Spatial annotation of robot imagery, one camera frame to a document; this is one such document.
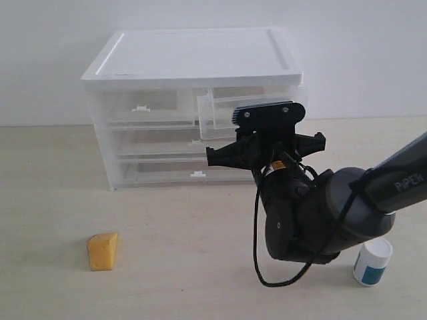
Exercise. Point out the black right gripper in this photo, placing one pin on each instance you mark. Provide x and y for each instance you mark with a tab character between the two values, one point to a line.
253	150

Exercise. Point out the white teal labelled bottle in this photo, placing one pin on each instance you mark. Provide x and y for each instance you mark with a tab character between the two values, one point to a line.
372	261

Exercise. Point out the yellow cheese wedge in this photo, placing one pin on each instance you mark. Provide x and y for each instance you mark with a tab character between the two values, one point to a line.
101	249

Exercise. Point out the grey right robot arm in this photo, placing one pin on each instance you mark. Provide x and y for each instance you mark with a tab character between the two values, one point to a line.
313	217

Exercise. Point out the clear middle wide drawer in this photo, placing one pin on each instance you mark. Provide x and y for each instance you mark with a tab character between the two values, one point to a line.
137	142

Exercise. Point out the clear wide drawer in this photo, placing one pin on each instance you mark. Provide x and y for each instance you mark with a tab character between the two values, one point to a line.
137	142
136	172

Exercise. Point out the white plastic drawer cabinet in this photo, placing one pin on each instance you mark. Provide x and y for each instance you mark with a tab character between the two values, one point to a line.
196	59

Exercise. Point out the clear bottom wide drawer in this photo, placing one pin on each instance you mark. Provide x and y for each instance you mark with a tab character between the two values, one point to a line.
136	172

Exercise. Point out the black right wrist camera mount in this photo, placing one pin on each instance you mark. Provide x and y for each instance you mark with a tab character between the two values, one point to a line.
275	118

